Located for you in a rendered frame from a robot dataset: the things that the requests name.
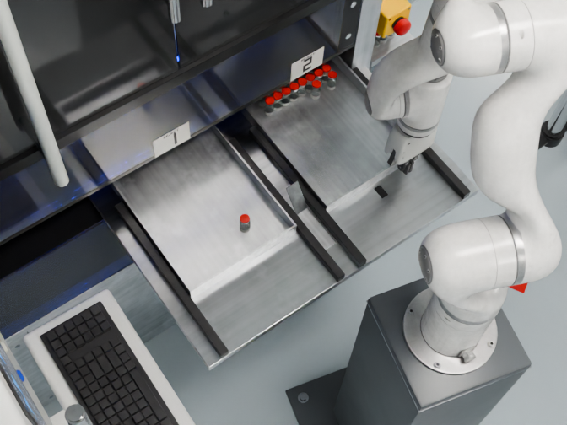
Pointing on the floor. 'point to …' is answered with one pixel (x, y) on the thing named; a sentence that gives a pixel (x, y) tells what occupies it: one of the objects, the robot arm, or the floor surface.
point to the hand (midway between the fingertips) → (405, 164)
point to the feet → (550, 137)
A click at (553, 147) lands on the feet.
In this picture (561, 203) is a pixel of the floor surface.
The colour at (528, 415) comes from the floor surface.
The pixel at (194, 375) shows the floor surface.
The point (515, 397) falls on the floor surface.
